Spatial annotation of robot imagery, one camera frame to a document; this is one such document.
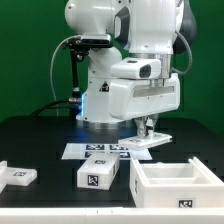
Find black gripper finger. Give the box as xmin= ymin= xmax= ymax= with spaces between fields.
xmin=135 ymin=118 xmax=146 ymax=138
xmin=147 ymin=114 xmax=159 ymax=138

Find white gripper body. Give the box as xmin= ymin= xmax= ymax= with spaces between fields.
xmin=108 ymin=73 xmax=180 ymax=120

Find white cabinet body box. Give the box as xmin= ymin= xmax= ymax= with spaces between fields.
xmin=129 ymin=157 xmax=224 ymax=208

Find white door panel with tags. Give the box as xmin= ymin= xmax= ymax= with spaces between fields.
xmin=0 ymin=161 xmax=37 ymax=186

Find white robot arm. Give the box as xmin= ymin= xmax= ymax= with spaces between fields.
xmin=65 ymin=0 xmax=196 ymax=138

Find white cabinet top block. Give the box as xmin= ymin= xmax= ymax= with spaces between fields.
xmin=77 ymin=153 xmax=120 ymax=190

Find white tag sheet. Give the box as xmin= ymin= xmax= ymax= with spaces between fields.
xmin=62 ymin=143 xmax=152 ymax=160

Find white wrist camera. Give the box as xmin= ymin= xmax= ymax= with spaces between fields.
xmin=110 ymin=57 xmax=161 ymax=79

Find black floor cables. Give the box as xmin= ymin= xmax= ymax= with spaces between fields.
xmin=30 ymin=99 xmax=81 ymax=118

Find black camera stand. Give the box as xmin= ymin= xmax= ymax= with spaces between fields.
xmin=62 ymin=34 xmax=113 ymax=117

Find grey braided cable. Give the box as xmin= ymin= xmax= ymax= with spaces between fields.
xmin=171 ymin=31 xmax=194 ymax=76

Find white table border rail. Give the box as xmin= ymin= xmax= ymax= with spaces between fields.
xmin=0 ymin=208 xmax=224 ymax=224

